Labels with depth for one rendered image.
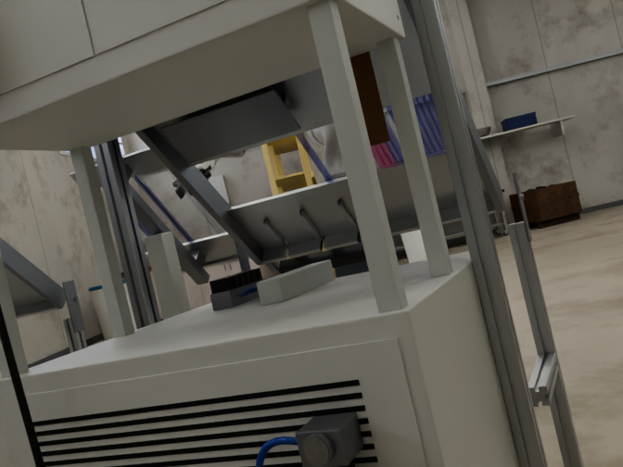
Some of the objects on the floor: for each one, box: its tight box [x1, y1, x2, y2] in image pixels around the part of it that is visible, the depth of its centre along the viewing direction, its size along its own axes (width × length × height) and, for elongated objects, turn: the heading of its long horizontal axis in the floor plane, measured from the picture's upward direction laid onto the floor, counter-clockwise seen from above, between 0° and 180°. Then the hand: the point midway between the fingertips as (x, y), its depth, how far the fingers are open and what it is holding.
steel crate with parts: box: [509, 181, 582, 229], centre depth 1017 cm, size 86×99×60 cm
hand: (186, 189), depth 193 cm, fingers open, 3 cm apart
